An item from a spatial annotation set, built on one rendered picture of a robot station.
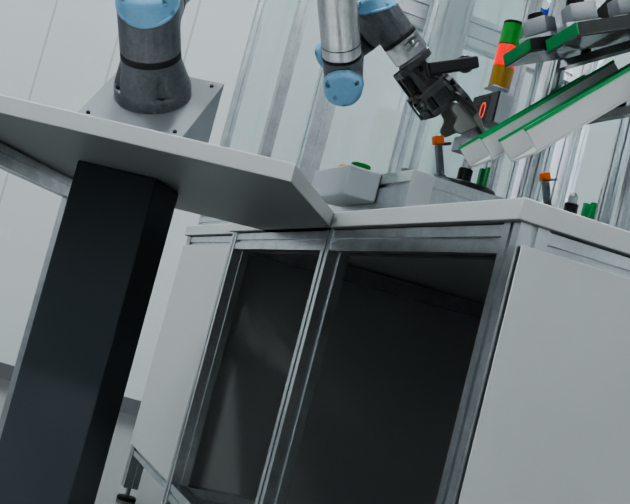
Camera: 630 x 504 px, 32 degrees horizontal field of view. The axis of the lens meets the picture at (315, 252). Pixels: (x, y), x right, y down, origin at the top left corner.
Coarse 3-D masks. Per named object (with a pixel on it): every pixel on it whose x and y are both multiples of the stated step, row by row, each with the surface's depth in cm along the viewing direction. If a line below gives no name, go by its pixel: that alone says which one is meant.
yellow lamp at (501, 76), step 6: (498, 66) 244; (504, 66) 244; (492, 72) 245; (498, 72) 244; (504, 72) 244; (510, 72) 244; (492, 78) 245; (498, 78) 244; (504, 78) 244; (510, 78) 244; (492, 84) 244; (498, 84) 243; (504, 84) 243; (510, 84) 245
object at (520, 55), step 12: (600, 12) 192; (516, 48) 195; (528, 48) 190; (540, 48) 190; (588, 48) 197; (600, 48) 200; (504, 60) 202; (516, 60) 196; (528, 60) 198; (540, 60) 201; (552, 60) 204
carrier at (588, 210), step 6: (600, 192) 226; (570, 198) 230; (576, 198) 230; (564, 204) 230; (570, 204) 229; (576, 204) 229; (588, 204) 233; (594, 204) 230; (570, 210) 229; (576, 210) 229; (582, 210) 233; (588, 210) 233; (594, 210) 230; (588, 216) 230; (594, 216) 226
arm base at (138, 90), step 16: (128, 64) 205; (144, 64) 204; (160, 64) 204; (176, 64) 207; (128, 80) 207; (144, 80) 205; (160, 80) 206; (176, 80) 208; (128, 96) 208; (144, 96) 207; (160, 96) 208; (176, 96) 209; (144, 112) 208; (160, 112) 209
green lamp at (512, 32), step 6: (504, 24) 246; (510, 24) 245; (516, 24) 244; (504, 30) 245; (510, 30) 244; (516, 30) 244; (522, 30) 245; (504, 36) 245; (510, 36) 244; (516, 36) 244; (522, 36) 246; (504, 42) 245; (510, 42) 244; (516, 42) 244
